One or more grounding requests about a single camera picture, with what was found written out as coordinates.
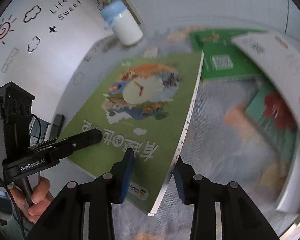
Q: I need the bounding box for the green book clock cover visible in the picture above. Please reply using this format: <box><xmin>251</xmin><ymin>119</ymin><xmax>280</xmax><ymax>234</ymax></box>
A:
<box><xmin>57</xmin><ymin>51</ymin><xmax>204</xmax><ymax>217</ymax></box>

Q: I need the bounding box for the teal book red-dressed girl cover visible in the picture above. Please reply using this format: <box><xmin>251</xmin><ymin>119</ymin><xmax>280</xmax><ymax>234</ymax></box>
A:
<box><xmin>244</xmin><ymin>82</ymin><xmax>299</xmax><ymax>170</ymax></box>

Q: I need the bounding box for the person's left hand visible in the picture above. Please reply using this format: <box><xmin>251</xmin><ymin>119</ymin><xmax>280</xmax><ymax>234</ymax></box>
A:
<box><xmin>9</xmin><ymin>176</ymin><xmax>55</xmax><ymax>224</ymax></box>

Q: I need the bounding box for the black cable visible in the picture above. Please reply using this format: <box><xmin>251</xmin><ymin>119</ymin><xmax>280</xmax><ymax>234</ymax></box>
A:
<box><xmin>0</xmin><ymin>114</ymin><xmax>47</xmax><ymax>240</ymax></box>

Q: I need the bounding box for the red sun wall decal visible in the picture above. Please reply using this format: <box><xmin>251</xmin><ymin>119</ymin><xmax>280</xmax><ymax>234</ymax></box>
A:
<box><xmin>0</xmin><ymin>15</ymin><xmax>17</xmax><ymax>52</ymax></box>

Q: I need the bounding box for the black lettering wall decal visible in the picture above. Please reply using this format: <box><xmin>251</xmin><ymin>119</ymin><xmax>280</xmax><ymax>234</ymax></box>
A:
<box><xmin>49</xmin><ymin>0</ymin><xmax>82</xmax><ymax>22</ymax></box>

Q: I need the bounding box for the white bottle blue lid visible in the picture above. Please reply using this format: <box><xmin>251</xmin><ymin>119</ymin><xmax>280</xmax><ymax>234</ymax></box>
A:
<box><xmin>99</xmin><ymin>0</ymin><xmax>143</xmax><ymax>47</ymax></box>

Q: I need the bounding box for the black phone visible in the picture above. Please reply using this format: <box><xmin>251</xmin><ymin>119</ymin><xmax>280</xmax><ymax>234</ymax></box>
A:
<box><xmin>49</xmin><ymin>114</ymin><xmax>65</xmax><ymax>140</ymax></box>

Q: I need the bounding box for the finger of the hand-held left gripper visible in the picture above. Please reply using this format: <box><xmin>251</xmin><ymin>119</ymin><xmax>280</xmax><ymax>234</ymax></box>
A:
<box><xmin>29</xmin><ymin>131</ymin><xmax>103</xmax><ymax>162</ymax></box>

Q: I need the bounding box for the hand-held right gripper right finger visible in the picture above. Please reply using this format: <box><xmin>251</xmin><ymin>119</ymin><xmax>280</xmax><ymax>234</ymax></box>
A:
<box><xmin>173</xmin><ymin>155</ymin><xmax>280</xmax><ymax>240</ymax></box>

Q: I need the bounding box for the white book yellow figure cover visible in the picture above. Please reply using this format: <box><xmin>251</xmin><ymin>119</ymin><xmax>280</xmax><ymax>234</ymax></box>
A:
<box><xmin>231</xmin><ymin>31</ymin><xmax>300</xmax><ymax>213</ymax></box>

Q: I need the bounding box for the bright green book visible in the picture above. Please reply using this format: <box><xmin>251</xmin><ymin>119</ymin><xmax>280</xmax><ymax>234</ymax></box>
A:
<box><xmin>189</xmin><ymin>29</ymin><xmax>269</xmax><ymax>82</ymax></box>

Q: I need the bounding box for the person's left forearm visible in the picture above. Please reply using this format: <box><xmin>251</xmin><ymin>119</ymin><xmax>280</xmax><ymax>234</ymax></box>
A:
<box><xmin>0</xmin><ymin>210</ymin><xmax>34</xmax><ymax>240</ymax></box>

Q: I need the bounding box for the grey squares wall decal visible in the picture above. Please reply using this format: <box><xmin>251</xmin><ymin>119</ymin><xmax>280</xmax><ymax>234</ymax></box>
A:
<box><xmin>0</xmin><ymin>47</ymin><xmax>20</xmax><ymax>73</ymax></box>

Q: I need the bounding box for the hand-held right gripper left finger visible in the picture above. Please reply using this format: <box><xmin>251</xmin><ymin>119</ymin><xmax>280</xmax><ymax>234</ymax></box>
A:
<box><xmin>26</xmin><ymin>148</ymin><xmax>135</xmax><ymax>240</ymax></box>

